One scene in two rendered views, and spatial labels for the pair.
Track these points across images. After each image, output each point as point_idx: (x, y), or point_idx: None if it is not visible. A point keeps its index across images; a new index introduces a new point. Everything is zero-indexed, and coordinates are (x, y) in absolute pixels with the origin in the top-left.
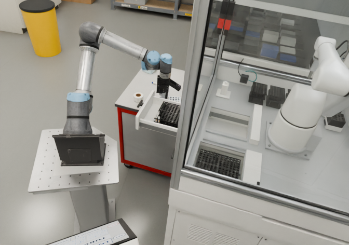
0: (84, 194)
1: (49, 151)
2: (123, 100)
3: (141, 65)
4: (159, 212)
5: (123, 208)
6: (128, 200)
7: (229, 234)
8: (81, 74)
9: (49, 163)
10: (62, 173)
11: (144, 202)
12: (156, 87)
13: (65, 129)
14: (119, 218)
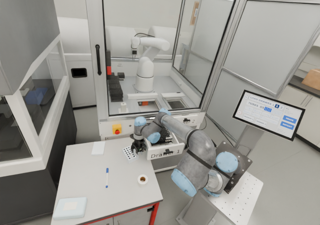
0: None
1: (243, 199)
2: (153, 193)
3: (156, 139)
4: (162, 184)
5: (175, 208)
6: (169, 209)
7: None
8: (213, 174)
9: (245, 189)
10: None
11: (163, 198)
12: (113, 178)
13: (240, 164)
14: (233, 117)
